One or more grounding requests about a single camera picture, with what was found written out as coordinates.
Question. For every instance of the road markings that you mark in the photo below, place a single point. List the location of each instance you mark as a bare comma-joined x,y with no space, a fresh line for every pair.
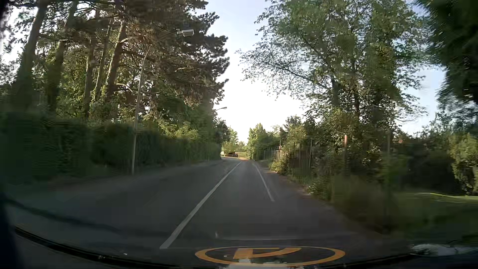
194,212

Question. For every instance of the car's own bonnet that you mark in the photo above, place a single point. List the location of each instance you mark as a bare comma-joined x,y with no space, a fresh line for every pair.
112,252

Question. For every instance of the grey lamp post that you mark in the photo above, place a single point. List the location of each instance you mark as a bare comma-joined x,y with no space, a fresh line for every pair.
139,97
213,130

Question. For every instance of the grey asphalt road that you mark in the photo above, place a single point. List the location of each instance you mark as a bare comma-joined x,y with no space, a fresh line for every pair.
231,209

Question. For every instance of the grass lawn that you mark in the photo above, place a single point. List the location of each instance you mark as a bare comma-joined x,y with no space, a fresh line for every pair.
433,213

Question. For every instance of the long green hedge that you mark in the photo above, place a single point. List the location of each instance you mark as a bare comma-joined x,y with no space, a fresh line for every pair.
74,147

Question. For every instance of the row of tall trees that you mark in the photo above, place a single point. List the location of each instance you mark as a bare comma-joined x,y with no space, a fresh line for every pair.
112,67

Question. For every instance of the grey pavement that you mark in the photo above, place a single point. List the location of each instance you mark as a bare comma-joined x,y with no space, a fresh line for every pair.
112,181

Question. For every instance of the grass verge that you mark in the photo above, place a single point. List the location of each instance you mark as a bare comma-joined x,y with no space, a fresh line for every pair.
317,190

